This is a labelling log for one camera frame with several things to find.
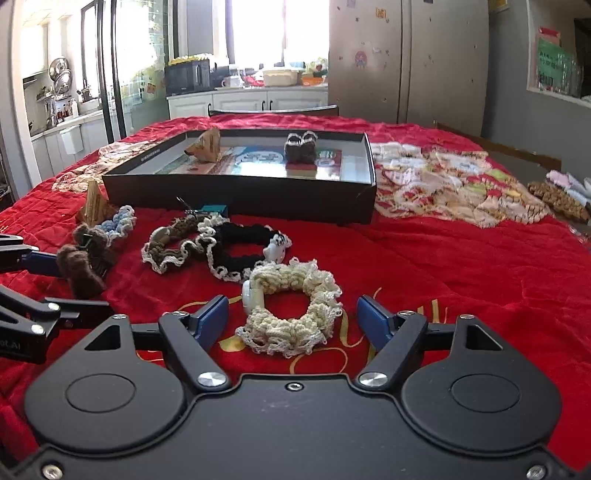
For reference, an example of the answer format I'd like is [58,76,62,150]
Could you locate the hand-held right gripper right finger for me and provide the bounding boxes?
[355,295,502,391]

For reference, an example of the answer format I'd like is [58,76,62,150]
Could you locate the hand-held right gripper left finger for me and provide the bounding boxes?
[83,295,232,392]

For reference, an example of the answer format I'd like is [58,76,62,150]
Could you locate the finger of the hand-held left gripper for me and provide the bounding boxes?
[0,285,114,333]
[0,234,64,278]

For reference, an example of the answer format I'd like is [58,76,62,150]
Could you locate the brown pyramid pouch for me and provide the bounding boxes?
[184,127,222,163]
[76,179,117,228]

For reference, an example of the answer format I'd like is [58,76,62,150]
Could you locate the black scrunchie with white edge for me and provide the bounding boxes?
[202,220,293,283]

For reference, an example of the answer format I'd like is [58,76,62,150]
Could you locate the light blue beaded bracelet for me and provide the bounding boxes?
[98,205,138,241]

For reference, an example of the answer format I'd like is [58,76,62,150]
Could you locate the cream crochet scrunchie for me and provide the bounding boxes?
[235,258,343,359]

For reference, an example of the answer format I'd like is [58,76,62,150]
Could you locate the black shallow box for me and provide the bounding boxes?
[100,128,378,227]

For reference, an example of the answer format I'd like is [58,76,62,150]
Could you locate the red printed blanket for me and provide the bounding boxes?
[0,113,591,462]

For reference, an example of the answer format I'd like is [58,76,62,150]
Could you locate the olive scrunchie with white edge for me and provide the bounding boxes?
[140,215,219,276]

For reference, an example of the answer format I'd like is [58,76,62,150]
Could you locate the white hanging bin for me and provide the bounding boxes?
[58,124,84,156]

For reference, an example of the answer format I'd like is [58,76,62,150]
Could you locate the brown pyramid pouch in tray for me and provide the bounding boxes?
[184,127,222,163]

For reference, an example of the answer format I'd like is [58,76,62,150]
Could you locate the dark brown crochet scrunchie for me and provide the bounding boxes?
[283,131,320,165]

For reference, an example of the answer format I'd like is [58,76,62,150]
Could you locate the glass sliding door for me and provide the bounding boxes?
[79,0,185,145]

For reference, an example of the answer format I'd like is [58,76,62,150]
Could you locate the brown braided accessory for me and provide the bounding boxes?
[527,180,590,221]

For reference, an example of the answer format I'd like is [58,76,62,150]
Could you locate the white kitchen cabinet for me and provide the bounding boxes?
[167,84,329,120]

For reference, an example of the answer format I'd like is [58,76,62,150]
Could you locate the black microwave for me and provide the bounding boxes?
[164,59,212,96]

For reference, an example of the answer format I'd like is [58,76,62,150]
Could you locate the pink and white cloth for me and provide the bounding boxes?
[546,170,591,200]

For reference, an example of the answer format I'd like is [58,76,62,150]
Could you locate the white food container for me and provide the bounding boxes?
[262,68,299,88]

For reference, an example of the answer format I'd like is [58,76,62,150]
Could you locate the beige refrigerator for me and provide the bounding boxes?
[328,0,491,126]

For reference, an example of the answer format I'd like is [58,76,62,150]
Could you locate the green poster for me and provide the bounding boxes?
[536,38,565,92]

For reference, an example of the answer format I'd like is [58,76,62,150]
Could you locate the row of drinking glasses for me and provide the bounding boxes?
[551,52,586,99]

